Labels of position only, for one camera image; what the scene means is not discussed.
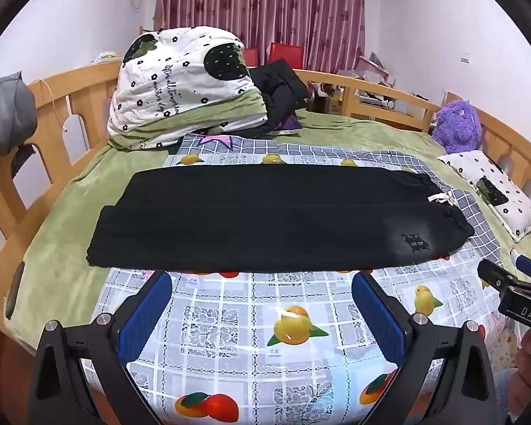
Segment small white floral pillow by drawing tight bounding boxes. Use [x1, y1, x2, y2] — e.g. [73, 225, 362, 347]
[438, 149, 531, 243]

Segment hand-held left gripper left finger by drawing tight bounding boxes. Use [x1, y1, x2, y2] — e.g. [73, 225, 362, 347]
[29, 270, 173, 425]

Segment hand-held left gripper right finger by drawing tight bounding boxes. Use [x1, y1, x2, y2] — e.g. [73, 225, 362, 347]
[352, 270, 498, 425]

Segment black jacket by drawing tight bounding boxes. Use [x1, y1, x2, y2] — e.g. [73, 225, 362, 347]
[248, 59, 310, 136]

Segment pile of boxes and papers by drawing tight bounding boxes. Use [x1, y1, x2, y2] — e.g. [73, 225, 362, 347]
[319, 52, 430, 120]

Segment wooden bed frame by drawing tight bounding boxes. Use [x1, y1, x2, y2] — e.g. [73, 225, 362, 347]
[0, 57, 531, 425]

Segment person's right hand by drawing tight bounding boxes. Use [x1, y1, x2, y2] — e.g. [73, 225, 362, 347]
[511, 328, 531, 392]

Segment black pants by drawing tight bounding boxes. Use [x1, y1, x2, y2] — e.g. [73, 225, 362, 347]
[85, 164, 476, 274]

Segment maroon patterned curtain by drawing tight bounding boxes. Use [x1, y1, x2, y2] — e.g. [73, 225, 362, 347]
[154, 0, 366, 72]

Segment purple plush toy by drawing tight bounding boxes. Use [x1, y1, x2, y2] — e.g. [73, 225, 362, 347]
[431, 100, 483, 155]

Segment white floral folded quilt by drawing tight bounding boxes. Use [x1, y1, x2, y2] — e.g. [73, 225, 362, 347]
[106, 27, 268, 151]

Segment pale star print cloth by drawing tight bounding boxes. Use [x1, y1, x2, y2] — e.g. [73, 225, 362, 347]
[482, 305, 525, 375]

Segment grey cloth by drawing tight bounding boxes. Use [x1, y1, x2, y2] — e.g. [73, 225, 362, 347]
[0, 71, 38, 178]

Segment purple cloth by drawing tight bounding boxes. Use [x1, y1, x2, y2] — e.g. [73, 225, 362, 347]
[276, 113, 304, 136]

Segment fruit print plastic tablecloth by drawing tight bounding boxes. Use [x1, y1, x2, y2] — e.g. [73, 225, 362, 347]
[82, 139, 514, 425]

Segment green blanket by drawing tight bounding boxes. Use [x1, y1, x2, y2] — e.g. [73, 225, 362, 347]
[4, 108, 531, 355]

